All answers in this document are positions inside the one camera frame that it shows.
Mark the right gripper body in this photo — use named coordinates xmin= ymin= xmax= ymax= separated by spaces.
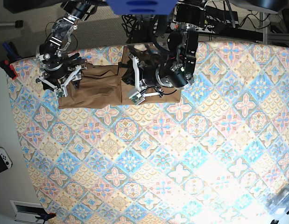
xmin=35 ymin=62 xmax=87 ymax=98

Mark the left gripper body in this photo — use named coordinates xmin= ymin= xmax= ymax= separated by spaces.
xmin=127 ymin=53 xmax=182 ymax=106

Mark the brown t-shirt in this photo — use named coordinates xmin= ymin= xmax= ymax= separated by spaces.
xmin=58 ymin=45 xmax=182 ymax=110

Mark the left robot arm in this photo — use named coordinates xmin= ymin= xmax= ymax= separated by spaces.
xmin=122 ymin=0 xmax=206 ymax=105

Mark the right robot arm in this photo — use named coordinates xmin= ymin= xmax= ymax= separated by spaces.
xmin=35 ymin=0 xmax=107 ymax=99

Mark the red and black clamp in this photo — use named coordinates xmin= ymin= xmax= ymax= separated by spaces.
xmin=0 ymin=60 xmax=18 ymax=80

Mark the patterned tablecloth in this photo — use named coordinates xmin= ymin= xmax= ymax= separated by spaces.
xmin=8 ymin=42 xmax=289 ymax=224

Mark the game console with white controller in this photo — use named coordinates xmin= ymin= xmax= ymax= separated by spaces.
xmin=0 ymin=147 xmax=13 ymax=173

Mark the white floor vent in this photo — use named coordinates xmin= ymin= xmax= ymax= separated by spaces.
xmin=10 ymin=200 xmax=45 ymax=224

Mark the black clamp at bottom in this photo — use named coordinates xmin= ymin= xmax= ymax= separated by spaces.
xmin=35 ymin=212 xmax=56 ymax=222

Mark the clear plastic box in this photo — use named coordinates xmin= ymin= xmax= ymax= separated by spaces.
xmin=265 ymin=184 xmax=289 ymax=220

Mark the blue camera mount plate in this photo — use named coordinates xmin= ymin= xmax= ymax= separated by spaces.
xmin=106 ymin=0 xmax=177 ymax=15

